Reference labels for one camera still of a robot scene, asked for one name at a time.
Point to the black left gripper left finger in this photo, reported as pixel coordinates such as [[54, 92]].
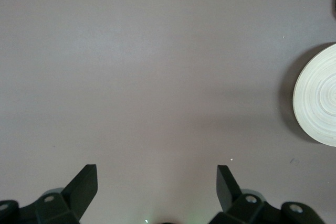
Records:
[[65, 205]]

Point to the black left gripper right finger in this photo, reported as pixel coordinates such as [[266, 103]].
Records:
[[236, 208]]

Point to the round light wooden plate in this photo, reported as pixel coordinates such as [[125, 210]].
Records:
[[317, 95]]

